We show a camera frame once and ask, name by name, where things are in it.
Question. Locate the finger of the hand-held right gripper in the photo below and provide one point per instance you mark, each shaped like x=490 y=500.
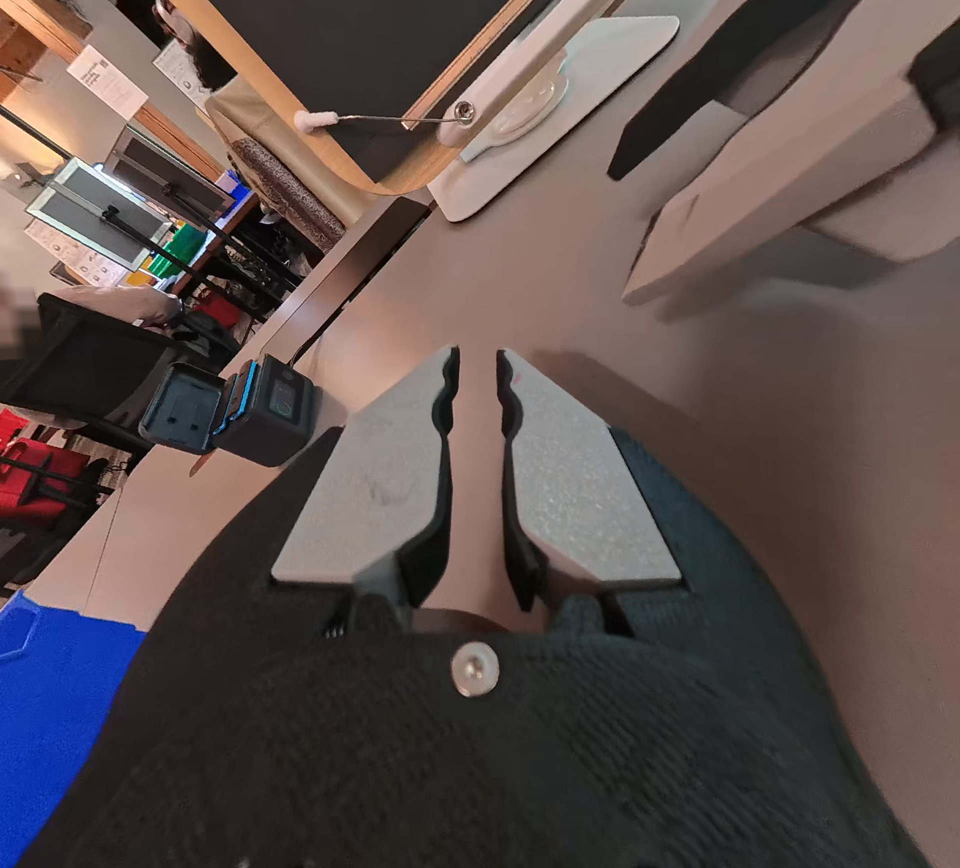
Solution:
x=697 y=91
x=787 y=162

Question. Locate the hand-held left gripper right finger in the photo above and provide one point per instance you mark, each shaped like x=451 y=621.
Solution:
x=577 y=500

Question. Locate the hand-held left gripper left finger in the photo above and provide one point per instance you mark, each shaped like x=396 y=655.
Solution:
x=375 y=500

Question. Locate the blue plastic bin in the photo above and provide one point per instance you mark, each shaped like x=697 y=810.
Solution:
x=52 y=718

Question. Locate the white board stand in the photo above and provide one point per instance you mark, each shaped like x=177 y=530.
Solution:
x=600 y=50

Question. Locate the black charging case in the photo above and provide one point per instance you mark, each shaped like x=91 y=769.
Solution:
x=262 y=418

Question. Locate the green bin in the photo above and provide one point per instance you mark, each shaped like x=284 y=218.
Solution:
x=180 y=252

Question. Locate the red bag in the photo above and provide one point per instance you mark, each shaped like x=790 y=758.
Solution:
x=37 y=478

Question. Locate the dark framed grey panel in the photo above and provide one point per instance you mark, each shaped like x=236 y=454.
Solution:
x=172 y=170

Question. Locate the small white paper notice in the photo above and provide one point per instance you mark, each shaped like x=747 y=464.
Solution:
x=176 y=69

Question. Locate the large white paper notice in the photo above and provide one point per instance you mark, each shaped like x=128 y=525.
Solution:
x=105 y=80

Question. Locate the black board with wooden frame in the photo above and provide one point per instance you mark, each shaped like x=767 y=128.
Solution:
x=337 y=5

